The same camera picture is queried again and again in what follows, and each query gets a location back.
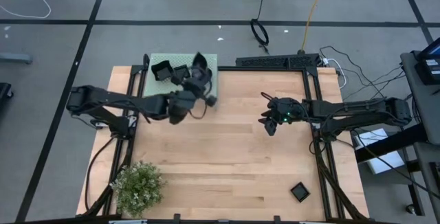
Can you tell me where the laptop with blue screen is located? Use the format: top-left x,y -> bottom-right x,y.
414,37 -> 440,62

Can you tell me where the black aluminium extrusion frame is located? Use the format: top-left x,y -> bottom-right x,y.
82,54 -> 371,222

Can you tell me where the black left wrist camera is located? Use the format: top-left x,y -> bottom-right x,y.
184,79 -> 206,98

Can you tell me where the black object on floor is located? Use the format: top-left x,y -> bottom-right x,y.
0,82 -> 14,111

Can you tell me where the black leaf-shaped mini plate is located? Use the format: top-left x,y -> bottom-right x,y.
191,52 -> 208,71

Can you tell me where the green artificial potted plant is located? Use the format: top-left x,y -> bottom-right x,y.
109,160 -> 168,219

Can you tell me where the black perforated cable tray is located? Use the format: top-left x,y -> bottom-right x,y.
235,52 -> 321,69

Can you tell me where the orange hanging cable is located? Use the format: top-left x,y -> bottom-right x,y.
300,0 -> 327,55

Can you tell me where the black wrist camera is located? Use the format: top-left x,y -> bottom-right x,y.
274,98 -> 296,120
184,79 -> 206,98

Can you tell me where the black left base cable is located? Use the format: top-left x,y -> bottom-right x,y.
84,135 -> 118,213

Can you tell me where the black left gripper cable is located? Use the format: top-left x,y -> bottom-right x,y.
188,102 -> 213,120

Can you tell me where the gray floor bar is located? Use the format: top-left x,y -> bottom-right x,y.
0,52 -> 34,65

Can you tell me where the mint green perforated small table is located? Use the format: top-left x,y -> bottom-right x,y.
143,52 -> 219,111

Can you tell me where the black small square mini plate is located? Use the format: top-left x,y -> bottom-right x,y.
173,64 -> 192,80
290,181 -> 311,203

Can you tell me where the gray side desk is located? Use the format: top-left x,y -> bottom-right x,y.
399,51 -> 440,146

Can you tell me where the white power adapter cable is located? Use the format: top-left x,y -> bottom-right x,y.
321,57 -> 348,89

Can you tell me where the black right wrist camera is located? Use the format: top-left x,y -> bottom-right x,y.
274,98 -> 296,120

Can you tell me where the black stand crossbar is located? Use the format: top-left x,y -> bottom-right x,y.
353,123 -> 429,165

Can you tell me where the black floor cable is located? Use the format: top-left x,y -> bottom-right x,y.
318,45 -> 406,115

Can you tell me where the black wavy square mini plate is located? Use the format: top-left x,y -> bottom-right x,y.
151,60 -> 175,82

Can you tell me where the black device with labels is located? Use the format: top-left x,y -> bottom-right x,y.
414,58 -> 440,86

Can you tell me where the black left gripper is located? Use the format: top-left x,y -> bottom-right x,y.
170,66 -> 218,108

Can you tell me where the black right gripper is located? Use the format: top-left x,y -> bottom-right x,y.
257,97 -> 305,137

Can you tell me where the white flat box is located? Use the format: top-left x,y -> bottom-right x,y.
353,127 -> 406,175

